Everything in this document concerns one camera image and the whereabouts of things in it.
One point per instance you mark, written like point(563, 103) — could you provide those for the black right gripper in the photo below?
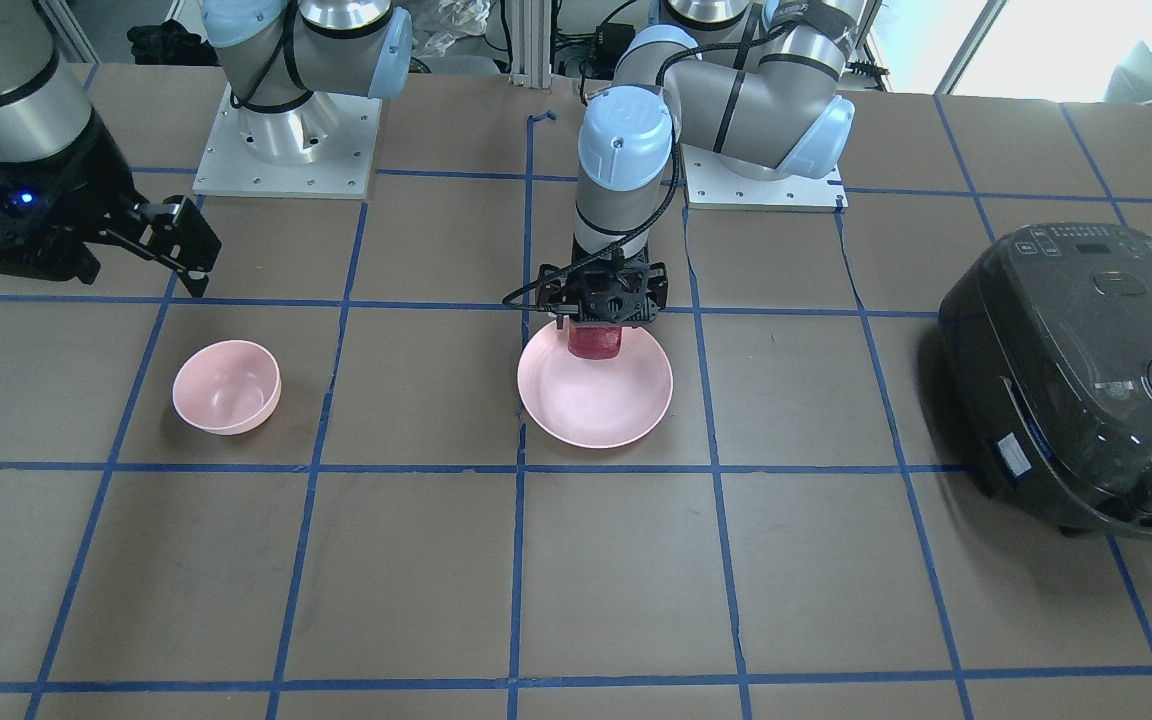
point(86, 172)

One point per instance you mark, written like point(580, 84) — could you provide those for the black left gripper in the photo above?
point(656, 281)

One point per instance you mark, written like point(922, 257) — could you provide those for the red apple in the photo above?
point(594, 342)

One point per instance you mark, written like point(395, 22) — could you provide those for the pink bowl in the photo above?
point(228, 388)

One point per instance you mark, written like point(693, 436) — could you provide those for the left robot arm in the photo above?
point(754, 83)

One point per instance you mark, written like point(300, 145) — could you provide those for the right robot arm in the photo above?
point(277, 55)

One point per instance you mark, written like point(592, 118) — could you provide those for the pink plate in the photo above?
point(602, 403)

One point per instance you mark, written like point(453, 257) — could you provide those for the dark grey rice cooker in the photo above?
point(1049, 338)

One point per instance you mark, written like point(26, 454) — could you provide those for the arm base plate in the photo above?
point(322, 150)
point(800, 183)

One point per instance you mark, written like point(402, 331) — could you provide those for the aluminium frame post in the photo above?
point(530, 29)

